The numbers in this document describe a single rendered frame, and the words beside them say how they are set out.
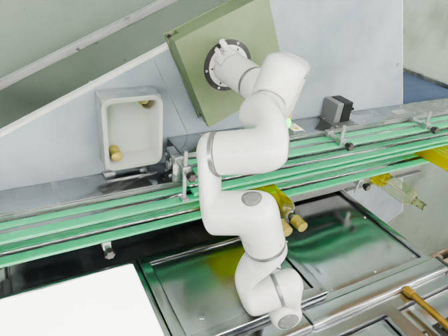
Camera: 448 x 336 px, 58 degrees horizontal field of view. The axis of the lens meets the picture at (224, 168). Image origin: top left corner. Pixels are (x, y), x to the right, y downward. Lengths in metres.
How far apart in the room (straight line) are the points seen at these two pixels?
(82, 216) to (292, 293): 0.61
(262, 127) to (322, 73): 0.90
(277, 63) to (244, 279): 0.45
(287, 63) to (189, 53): 0.39
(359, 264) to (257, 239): 0.75
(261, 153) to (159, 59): 0.62
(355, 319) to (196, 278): 0.46
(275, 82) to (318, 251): 0.75
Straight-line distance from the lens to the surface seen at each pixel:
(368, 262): 1.47
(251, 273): 0.83
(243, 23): 1.22
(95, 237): 1.22
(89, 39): 1.75
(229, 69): 1.13
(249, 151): 0.71
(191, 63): 1.18
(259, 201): 0.72
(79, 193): 1.25
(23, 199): 1.26
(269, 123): 0.71
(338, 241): 1.52
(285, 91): 0.86
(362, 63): 1.72
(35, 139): 1.25
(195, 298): 1.17
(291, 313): 0.98
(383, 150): 1.72
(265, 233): 0.73
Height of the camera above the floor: 1.87
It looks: 48 degrees down
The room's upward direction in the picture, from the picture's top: 136 degrees clockwise
